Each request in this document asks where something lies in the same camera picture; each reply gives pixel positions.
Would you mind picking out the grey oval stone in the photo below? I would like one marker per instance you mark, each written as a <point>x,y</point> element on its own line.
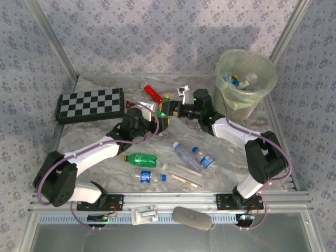
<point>191,218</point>

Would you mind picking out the clear bottle pale blue label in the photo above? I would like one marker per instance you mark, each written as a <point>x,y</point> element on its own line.
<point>185,155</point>

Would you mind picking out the small circuit board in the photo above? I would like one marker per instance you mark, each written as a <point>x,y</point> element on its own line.
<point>244,218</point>
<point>98,218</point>

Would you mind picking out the green bottle with yellow cap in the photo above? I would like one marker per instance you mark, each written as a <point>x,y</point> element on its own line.
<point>139,160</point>
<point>236,77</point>
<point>162,114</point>

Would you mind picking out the aluminium front extrusion rail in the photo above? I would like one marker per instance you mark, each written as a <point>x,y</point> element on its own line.
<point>168,200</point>

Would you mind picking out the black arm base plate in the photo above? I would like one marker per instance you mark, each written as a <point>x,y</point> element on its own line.
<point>223,200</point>
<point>115,200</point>

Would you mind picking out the white plastic clamp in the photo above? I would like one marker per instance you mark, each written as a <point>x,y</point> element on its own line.
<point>144,214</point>

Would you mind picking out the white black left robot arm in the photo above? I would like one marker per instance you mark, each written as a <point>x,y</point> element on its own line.
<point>97,153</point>

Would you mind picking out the aluminium side rail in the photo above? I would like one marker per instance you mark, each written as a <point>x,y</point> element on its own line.
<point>63,120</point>
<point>271,115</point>

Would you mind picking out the translucent round waste bin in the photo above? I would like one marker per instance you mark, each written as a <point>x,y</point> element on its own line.
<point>241,115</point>

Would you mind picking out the black grey chess board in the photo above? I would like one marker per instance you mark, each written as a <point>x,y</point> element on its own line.
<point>89,103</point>

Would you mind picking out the small red triangular packet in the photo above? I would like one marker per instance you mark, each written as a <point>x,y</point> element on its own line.
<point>129,104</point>

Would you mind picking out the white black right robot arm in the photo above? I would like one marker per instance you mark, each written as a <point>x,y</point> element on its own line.
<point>231,132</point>

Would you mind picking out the aluminium corner post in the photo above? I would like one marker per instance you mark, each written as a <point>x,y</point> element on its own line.
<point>54,39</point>
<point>290,26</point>

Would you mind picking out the clear bottle with white cap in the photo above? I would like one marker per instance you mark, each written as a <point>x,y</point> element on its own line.
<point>183,172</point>

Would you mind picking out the flat wooden stick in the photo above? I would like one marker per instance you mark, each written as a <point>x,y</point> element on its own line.
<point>183,180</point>

